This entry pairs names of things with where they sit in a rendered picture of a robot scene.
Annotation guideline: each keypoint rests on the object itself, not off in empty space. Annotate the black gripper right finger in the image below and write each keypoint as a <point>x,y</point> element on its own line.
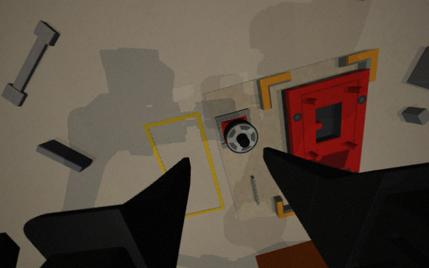
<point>337,207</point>

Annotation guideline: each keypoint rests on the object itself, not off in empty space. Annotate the yellow tape outline on table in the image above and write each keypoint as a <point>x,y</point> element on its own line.
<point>170,120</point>

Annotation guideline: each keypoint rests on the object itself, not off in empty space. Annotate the black wheel with grey hub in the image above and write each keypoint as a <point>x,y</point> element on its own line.
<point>236,127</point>

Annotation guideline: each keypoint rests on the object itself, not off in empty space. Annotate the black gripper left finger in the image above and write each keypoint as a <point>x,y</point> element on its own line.
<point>149,225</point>

